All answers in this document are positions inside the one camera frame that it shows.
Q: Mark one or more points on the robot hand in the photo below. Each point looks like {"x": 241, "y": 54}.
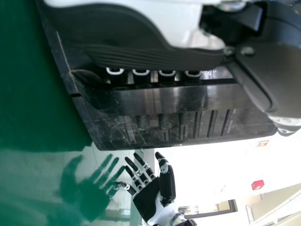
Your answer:
{"x": 150, "y": 195}
{"x": 131, "y": 30}

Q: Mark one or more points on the red wall box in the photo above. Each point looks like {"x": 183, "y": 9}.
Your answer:
{"x": 257, "y": 185}

